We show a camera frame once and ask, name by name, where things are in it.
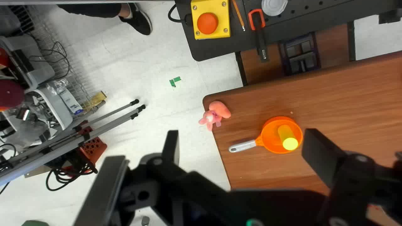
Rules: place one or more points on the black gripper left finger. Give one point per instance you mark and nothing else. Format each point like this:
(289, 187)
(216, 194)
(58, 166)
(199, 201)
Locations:
(171, 145)

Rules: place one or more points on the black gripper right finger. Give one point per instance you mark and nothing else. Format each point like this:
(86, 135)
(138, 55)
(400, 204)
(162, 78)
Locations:
(324, 161)

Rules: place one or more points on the pink piece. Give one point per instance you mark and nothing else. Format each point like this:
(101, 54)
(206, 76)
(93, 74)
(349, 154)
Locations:
(218, 110)

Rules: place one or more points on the yellow cylinder block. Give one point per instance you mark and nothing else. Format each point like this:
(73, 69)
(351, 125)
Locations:
(288, 138)

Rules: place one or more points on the orange plastic bowl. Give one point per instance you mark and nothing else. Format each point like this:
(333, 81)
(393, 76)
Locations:
(270, 137)

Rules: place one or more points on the green tape mark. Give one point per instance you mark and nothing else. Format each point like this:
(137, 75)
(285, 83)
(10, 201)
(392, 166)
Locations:
(175, 81)

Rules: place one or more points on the red perforated block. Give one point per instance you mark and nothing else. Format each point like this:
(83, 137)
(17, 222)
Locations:
(94, 149)

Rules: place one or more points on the yellow flat package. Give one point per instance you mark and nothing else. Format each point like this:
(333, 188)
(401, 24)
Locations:
(94, 100)

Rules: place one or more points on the black tripod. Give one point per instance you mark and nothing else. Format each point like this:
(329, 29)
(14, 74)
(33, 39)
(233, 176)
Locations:
(63, 142)

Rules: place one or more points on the black sneaker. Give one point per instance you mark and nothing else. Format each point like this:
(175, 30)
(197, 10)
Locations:
(140, 20)

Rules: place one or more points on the yellow emergency stop box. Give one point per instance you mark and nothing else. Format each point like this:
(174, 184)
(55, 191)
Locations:
(209, 20)

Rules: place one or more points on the black perforated cart top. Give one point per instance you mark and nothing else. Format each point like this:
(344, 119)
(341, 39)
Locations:
(293, 25)

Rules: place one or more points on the orange pencil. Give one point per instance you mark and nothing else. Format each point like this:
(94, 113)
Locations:
(239, 14)

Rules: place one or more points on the black trouser leg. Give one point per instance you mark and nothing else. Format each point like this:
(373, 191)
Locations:
(92, 9)

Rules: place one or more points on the grey round disc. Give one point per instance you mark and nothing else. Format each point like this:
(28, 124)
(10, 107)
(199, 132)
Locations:
(274, 6)

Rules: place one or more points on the grey white machine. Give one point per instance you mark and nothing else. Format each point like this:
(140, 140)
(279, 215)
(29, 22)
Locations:
(29, 63)

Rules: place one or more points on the dark red ball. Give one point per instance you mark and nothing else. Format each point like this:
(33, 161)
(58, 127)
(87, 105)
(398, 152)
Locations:
(9, 94)

